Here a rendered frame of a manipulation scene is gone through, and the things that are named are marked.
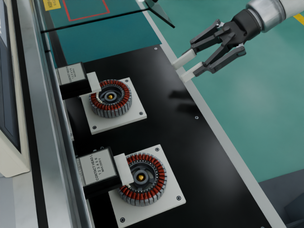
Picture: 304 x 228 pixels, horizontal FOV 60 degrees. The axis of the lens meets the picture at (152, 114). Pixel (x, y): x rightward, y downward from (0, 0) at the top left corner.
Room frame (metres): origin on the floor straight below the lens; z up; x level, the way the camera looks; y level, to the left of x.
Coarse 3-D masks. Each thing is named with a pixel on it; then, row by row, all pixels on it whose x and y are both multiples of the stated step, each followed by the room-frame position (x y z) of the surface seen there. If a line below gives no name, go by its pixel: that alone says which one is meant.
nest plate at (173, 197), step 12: (156, 156) 0.29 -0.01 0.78; (168, 168) 0.26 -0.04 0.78; (168, 180) 0.23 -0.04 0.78; (108, 192) 0.20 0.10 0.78; (168, 192) 0.20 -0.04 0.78; (180, 192) 0.20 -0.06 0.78; (120, 204) 0.18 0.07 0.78; (144, 204) 0.18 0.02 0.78; (156, 204) 0.18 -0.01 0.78; (168, 204) 0.18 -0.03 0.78; (180, 204) 0.18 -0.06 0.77; (120, 216) 0.15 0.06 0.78; (132, 216) 0.15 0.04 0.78; (144, 216) 0.15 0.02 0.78
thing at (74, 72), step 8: (72, 64) 0.45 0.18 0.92; (80, 64) 0.45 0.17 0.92; (64, 72) 0.43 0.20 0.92; (72, 72) 0.43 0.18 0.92; (80, 72) 0.43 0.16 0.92; (64, 80) 0.40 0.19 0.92; (72, 80) 0.40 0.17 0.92; (80, 80) 0.40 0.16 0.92; (88, 80) 0.43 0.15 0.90; (96, 80) 0.44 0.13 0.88; (64, 88) 0.39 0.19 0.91; (72, 88) 0.39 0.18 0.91; (80, 88) 0.40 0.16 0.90; (88, 88) 0.40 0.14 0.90; (96, 88) 0.42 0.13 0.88; (64, 96) 0.38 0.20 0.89; (72, 96) 0.39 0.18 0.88; (80, 96) 0.40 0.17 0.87
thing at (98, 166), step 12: (84, 156) 0.22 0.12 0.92; (96, 156) 0.22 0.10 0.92; (108, 156) 0.22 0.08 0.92; (120, 156) 0.24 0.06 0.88; (84, 168) 0.19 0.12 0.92; (96, 168) 0.19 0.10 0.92; (108, 168) 0.19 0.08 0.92; (120, 168) 0.21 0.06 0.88; (84, 180) 0.17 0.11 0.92; (96, 180) 0.17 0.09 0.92; (108, 180) 0.17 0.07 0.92; (120, 180) 0.18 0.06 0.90; (132, 180) 0.19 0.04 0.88; (96, 192) 0.16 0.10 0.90
